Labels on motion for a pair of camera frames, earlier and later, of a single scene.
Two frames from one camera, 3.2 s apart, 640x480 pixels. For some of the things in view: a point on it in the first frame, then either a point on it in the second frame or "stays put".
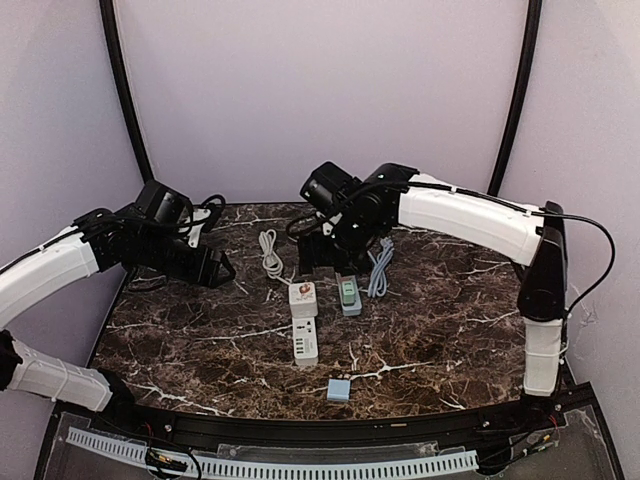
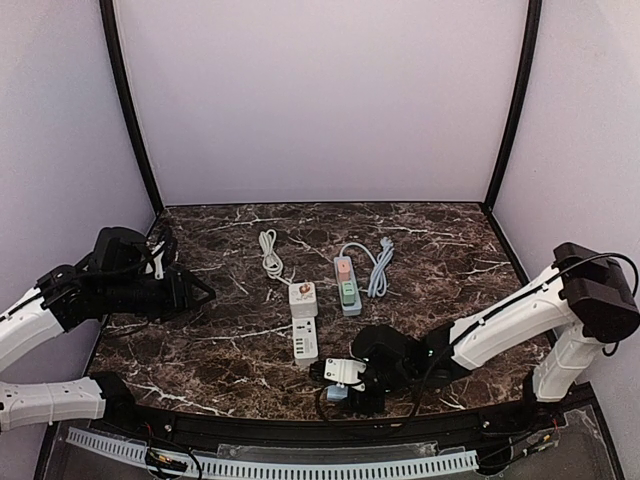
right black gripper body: [345, 250] → [396, 379]
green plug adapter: [348, 293] stays put
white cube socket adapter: [302, 300] stays put
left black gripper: [204, 271] → [178, 302]
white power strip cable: [271, 261] stays put
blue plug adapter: [338, 389] stays put
